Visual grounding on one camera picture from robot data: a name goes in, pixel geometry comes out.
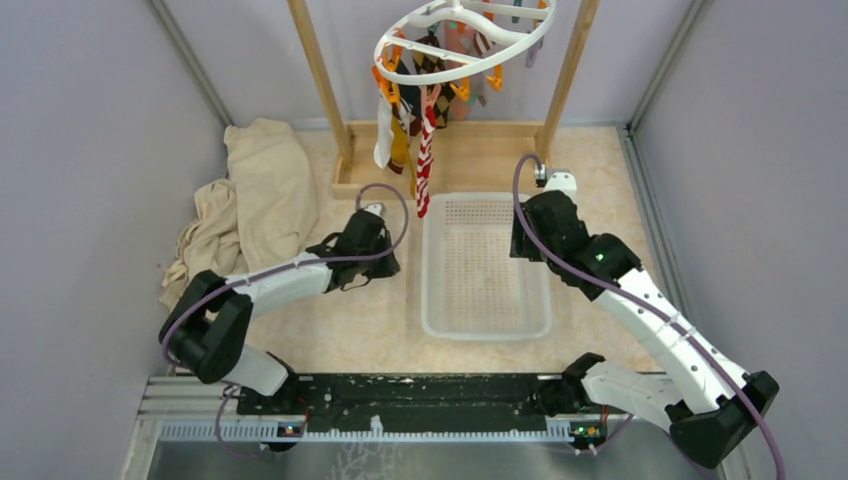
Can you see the aluminium rail front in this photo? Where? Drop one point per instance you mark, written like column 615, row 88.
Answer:
column 208, row 411

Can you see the white round clip hanger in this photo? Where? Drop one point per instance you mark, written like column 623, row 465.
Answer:
column 452, row 41

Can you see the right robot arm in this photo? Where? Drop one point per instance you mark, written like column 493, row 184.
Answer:
column 709, row 404

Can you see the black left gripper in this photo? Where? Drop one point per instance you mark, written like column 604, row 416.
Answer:
column 388, row 268

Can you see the wooden hanger stand frame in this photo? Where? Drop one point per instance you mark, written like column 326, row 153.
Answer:
column 475, row 156

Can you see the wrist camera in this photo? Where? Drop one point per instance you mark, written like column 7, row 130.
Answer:
column 556, row 179
column 377, row 209

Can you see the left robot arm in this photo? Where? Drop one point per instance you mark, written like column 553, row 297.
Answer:
column 206, row 331

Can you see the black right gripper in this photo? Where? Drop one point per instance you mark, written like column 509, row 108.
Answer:
column 521, row 247

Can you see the red white striped sock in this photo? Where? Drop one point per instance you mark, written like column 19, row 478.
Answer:
column 424, row 163

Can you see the white perforated plastic basket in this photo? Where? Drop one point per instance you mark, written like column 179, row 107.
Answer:
column 471, row 288

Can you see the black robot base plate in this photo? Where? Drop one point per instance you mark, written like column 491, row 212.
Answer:
column 425, row 403

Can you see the beige crumpled cloth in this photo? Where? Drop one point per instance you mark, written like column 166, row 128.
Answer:
column 259, row 215

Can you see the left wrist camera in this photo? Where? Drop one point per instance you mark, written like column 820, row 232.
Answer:
column 377, row 209

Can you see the mustard yellow sock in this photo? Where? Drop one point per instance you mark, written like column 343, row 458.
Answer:
column 400, row 161

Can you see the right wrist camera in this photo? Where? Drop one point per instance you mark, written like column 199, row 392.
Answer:
column 556, row 179

